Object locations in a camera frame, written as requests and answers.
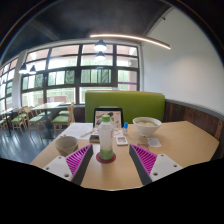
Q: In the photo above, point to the pinkish card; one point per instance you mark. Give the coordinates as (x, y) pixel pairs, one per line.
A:
(143, 145)

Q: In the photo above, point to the hanging pendant lamps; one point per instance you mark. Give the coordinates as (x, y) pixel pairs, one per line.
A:
(100, 46)

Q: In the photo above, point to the flat round red coaster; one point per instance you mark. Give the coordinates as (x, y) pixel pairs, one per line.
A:
(100, 159)

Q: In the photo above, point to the small blue-capped white bottle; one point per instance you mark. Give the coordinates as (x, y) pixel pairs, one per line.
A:
(126, 129)

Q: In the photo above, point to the clear bottle with green cap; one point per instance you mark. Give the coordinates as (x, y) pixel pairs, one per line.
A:
(106, 136)

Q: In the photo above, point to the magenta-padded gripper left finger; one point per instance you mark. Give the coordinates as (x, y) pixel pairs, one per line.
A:
(58, 166)

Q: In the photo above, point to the long linear ceiling light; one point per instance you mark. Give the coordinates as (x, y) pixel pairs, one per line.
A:
(133, 37)

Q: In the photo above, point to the white paper sheet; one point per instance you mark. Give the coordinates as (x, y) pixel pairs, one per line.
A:
(76, 129)

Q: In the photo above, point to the green upholstered booth bench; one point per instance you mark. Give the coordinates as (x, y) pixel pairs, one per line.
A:
(140, 103)

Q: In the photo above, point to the white card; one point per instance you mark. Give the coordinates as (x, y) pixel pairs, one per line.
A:
(154, 142)

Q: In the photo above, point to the wooden dining table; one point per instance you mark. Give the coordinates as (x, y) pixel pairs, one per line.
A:
(48, 106)

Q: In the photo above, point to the beige patterned paper cup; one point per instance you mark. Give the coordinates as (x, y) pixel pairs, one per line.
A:
(66, 146)

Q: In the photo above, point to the white ceramic bowl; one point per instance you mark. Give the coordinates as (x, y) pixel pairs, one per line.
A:
(146, 127)

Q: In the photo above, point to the small white flat device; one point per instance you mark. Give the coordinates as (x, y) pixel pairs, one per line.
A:
(121, 140)

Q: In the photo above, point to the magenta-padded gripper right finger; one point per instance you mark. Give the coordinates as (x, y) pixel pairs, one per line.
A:
(165, 166)

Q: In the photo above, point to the green-seated wooden chairs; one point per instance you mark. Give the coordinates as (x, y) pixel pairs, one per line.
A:
(33, 119)

